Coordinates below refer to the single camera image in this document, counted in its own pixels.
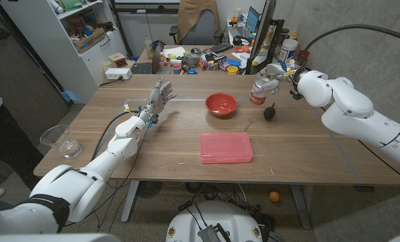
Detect blue tablet screen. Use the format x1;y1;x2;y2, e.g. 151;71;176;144
245;5;261;34

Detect red cup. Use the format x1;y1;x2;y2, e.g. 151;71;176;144
298;50;311;65

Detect white canister with blue label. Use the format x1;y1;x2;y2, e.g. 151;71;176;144
277;38;298;64

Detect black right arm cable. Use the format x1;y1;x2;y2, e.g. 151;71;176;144
298;24;400;68

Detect small wooden box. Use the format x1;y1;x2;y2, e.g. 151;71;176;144
108;52;128;69

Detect clear glass cup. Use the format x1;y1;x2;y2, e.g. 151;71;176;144
39;124;83;159

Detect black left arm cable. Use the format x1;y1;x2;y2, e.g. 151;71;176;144
90;110;143;162

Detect cardboard box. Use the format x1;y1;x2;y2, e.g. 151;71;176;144
73;27;107;54

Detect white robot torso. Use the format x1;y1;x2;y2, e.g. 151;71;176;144
0;233;122;242

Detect grey office chair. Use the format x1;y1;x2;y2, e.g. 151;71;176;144
169;9;225;46

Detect white power strip box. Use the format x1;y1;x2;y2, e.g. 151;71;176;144
104;68;133;81

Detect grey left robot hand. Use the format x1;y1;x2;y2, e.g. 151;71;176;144
139;77;177;124

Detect black rubber air blower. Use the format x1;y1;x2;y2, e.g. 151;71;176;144
263;102;277;122

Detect black laptop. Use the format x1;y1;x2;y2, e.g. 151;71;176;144
131;40;163;75

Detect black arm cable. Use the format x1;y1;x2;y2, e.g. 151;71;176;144
90;110;143;162
298;24;400;68

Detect clear bottle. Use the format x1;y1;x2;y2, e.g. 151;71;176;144
144;36;154;59

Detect white shelf unit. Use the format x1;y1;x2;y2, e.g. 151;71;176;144
0;0;128;104

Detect black headphones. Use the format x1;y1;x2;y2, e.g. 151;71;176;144
232;35;251;47

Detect pink plastic tray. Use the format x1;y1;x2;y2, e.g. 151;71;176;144
200;132;254;165

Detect black round grille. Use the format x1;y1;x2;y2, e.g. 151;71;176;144
137;181;163;200

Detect grey metal table leg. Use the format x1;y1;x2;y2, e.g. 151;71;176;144
289;184;312;231
120;180;141;223

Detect black computer monitor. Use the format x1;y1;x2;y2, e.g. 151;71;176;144
245;0;285;75

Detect grey tape roll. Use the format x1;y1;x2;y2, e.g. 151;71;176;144
182;52;201;66

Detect red and white soup can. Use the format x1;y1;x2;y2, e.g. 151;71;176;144
249;76;271;106

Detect wooden desk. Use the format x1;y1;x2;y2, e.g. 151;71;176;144
135;44;311;75

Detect brown chair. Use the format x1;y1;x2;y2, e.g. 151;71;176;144
176;0;222;44

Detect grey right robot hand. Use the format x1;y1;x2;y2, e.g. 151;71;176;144
253;62;298;98

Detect person in black trousers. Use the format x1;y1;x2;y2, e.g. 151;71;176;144
0;83;44;198

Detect red bowl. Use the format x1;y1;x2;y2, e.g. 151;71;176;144
204;93;238;118

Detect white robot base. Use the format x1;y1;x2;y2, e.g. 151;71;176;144
165;200;264;242

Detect black keyboard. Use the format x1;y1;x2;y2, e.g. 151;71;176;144
208;42;233;54

